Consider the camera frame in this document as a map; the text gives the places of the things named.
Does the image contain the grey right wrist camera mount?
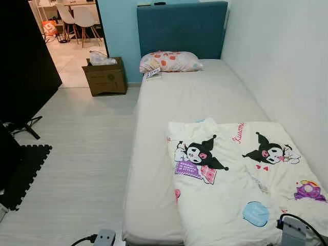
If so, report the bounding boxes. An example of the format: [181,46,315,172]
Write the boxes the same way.
[281,215,307,246]

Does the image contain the orange bag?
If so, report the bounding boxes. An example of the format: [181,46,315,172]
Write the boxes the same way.
[42,19,58,36]

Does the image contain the cream sheeted mattress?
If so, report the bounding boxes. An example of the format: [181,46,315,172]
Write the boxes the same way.
[122,58,328,245]

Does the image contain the white table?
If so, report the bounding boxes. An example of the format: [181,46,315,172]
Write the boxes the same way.
[36,0,98,10]

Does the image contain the black stand legs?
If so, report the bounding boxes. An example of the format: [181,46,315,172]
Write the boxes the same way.
[3,115,44,140]

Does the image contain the pink orange printed pillow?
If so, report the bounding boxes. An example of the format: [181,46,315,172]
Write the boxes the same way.
[139,50,203,73]

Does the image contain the black foam floor mat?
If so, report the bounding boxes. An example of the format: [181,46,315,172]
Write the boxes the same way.
[0,143,53,212]

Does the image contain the black door frame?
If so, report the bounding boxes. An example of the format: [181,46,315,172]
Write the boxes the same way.
[95,0,110,58]

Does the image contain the black door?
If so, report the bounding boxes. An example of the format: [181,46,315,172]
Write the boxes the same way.
[0,0,63,126]

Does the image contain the blue fabric bed frame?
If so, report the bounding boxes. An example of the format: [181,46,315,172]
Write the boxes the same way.
[137,1,229,59]

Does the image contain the white book blue letters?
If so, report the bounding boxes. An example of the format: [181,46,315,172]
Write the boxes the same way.
[145,69,162,80]

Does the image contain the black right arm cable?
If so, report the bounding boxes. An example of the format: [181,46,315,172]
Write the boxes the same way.
[277,214,327,246]

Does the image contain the white chair wooden legs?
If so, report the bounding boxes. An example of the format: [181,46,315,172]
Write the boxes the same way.
[55,4,78,43]
[72,5,103,48]

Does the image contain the cream cartoon printed quilt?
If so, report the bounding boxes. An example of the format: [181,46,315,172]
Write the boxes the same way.
[167,118,328,246]

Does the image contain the brown cardboard box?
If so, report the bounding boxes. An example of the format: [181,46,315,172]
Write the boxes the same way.
[82,56,128,97]

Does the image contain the whitish plastic bag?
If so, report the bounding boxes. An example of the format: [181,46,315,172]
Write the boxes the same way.
[89,50,118,66]

